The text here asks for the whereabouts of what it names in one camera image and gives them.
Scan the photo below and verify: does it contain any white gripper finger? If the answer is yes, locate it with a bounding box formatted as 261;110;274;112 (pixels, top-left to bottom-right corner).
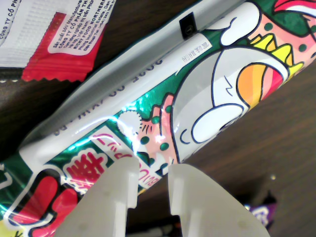
167;163;272;237
53;156;139;237

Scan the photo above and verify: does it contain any large purple candy bar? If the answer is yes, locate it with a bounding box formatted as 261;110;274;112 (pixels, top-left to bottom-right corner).
248;202;277;228

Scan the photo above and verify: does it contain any green cartoon candy pack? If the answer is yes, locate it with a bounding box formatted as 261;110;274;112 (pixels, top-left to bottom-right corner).
0;0;316;237

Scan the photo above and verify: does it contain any red and white snack packet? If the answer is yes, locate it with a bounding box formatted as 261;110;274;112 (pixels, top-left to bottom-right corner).
0;0;117;82

